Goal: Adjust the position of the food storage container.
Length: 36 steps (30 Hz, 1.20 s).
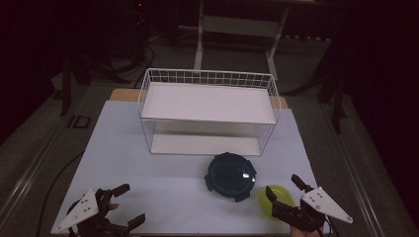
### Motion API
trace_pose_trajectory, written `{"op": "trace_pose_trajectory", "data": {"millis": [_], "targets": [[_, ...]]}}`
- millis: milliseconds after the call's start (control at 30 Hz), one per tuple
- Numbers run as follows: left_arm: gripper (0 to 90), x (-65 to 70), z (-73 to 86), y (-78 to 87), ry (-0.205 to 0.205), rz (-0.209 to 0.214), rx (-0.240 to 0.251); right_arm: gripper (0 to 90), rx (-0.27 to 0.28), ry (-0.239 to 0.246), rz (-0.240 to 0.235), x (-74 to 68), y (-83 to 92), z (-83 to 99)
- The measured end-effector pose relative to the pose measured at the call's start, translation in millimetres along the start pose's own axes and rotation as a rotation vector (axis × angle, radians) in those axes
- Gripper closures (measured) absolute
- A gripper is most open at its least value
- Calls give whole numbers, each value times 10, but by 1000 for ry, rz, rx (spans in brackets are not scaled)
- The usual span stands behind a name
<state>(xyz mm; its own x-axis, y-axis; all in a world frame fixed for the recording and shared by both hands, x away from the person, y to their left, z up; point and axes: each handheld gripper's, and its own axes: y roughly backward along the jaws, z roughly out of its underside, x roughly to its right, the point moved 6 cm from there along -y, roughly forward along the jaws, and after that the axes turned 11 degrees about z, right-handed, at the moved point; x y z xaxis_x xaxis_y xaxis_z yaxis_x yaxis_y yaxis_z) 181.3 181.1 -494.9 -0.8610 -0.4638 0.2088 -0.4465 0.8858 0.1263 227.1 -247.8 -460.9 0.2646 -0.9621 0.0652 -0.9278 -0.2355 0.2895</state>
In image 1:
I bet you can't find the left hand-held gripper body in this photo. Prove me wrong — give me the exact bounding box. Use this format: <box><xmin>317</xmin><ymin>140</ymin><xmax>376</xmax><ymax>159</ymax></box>
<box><xmin>53</xmin><ymin>188</ymin><xmax>132</xmax><ymax>237</ymax></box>

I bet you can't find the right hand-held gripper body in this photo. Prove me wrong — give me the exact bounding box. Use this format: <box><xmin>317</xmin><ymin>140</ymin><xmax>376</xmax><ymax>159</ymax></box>
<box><xmin>271</xmin><ymin>187</ymin><xmax>354</xmax><ymax>233</ymax></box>

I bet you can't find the green plastic container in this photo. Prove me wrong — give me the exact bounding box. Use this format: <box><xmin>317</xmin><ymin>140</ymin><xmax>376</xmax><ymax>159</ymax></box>
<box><xmin>257</xmin><ymin>185</ymin><xmax>296</xmax><ymax>221</ymax></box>

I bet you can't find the glass container with dark blue lid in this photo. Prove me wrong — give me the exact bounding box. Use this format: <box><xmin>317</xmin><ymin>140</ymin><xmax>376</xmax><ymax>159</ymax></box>
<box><xmin>204</xmin><ymin>151</ymin><xmax>258</xmax><ymax>203</ymax></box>

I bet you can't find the white wire shelf rack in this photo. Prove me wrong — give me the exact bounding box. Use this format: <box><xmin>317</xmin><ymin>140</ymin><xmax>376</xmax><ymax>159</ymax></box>
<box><xmin>137</xmin><ymin>67</ymin><xmax>282</xmax><ymax>157</ymax></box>

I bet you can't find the person's right hand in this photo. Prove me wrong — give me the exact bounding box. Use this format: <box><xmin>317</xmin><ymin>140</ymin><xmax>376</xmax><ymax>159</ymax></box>
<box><xmin>290</xmin><ymin>226</ymin><xmax>325</xmax><ymax>237</ymax></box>

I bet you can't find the white table mat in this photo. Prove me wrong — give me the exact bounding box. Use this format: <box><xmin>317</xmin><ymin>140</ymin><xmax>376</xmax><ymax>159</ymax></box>
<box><xmin>50</xmin><ymin>100</ymin><xmax>334</xmax><ymax>235</ymax></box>

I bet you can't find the black stand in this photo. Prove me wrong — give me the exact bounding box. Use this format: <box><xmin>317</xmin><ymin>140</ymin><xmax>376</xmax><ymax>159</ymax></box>
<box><xmin>58</xmin><ymin>53</ymin><xmax>95</xmax><ymax>117</ymax></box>
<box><xmin>314</xmin><ymin>63</ymin><xmax>349</xmax><ymax>134</ymax></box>

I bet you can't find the wooden table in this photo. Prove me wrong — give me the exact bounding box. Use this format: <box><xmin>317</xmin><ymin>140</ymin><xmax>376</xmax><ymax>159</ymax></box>
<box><xmin>109</xmin><ymin>88</ymin><xmax>290</xmax><ymax>110</ymax></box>

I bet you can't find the dark equipment tower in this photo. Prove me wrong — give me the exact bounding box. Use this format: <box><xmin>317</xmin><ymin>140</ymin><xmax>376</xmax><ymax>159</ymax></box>
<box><xmin>130</xmin><ymin>0</ymin><xmax>150</xmax><ymax>45</ymax></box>

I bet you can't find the black floor cable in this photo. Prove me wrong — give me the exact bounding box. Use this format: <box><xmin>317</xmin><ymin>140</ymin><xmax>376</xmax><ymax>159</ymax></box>
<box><xmin>35</xmin><ymin>150</ymin><xmax>86</xmax><ymax>237</ymax></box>

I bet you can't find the metal floor rail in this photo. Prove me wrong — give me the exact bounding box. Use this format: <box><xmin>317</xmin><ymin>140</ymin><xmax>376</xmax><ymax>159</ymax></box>
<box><xmin>325</xmin><ymin>107</ymin><xmax>387</xmax><ymax>237</ymax></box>
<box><xmin>0</xmin><ymin>126</ymin><xmax>65</xmax><ymax>220</ymax></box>

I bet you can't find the black rectangular floor frame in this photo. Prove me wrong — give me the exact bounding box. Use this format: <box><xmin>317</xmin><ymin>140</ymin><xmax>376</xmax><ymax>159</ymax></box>
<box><xmin>67</xmin><ymin>115</ymin><xmax>92</xmax><ymax>130</ymax></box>

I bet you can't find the black cable bundle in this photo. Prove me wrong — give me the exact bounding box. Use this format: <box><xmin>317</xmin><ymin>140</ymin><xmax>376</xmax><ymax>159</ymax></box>
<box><xmin>108</xmin><ymin>44</ymin><xmax>156</xmax><ymax>88</ymax></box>

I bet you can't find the white metal stand frame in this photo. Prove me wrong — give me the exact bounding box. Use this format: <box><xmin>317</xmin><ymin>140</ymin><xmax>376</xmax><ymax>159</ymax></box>
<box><xmin>193</xmin><ymin>0</ymin><xmax>291</xmax><ymax>82</ymax></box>

